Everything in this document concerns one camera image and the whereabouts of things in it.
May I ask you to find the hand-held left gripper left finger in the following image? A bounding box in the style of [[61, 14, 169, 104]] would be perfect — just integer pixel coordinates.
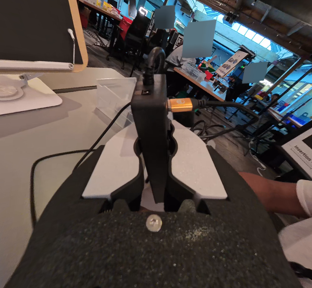
[[82, 124, 145, 200]]

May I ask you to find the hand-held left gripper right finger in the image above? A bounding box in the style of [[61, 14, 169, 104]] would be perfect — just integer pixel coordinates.
[[167, 120, 229, 200]]

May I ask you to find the black multi-port USB hub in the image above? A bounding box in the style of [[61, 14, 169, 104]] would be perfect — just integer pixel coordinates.
[[130, 74, 171, 204]]

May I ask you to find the black cable with orange plugs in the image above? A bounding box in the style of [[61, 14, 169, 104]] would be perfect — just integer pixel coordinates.
[[166, 98, 261, 140]]

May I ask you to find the clear plastic bin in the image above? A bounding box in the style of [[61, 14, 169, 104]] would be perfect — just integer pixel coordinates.
[[96, 77, 137, 130]]

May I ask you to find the thin black USB cable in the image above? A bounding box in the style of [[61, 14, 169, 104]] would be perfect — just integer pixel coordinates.
[[30, 102, 132, 229]]

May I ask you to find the person's right forearm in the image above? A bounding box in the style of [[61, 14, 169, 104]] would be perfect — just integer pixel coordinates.
[[238, 171, 312, 218]]

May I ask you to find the light wooden table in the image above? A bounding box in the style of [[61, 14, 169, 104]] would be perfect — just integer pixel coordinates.
[[174, 67, 227, 102]]

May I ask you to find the framed marker sign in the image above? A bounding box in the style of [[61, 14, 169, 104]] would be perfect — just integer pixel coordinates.
[[280, 127, 312, 180]]

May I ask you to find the display poster board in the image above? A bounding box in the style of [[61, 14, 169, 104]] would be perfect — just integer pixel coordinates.
[[216, 51, 249, 77]]

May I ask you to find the person's white shirt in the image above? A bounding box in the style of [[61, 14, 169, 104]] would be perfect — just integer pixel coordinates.
[[278, 216, 312, 269]]

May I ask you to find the black office chair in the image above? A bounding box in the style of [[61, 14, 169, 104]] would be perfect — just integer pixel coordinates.
[[123, 13, 153, 70]]

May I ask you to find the black board with wooden frame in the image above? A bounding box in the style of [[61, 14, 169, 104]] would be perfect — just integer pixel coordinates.
[[0, 0, 89, 73]]

